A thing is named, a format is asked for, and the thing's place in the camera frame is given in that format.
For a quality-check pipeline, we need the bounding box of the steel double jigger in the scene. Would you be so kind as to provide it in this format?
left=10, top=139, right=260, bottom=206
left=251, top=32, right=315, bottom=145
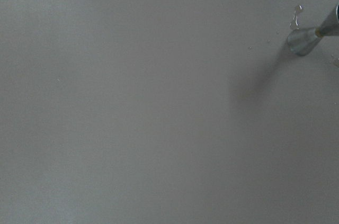
left=287, top=3, right=338, bottom=57

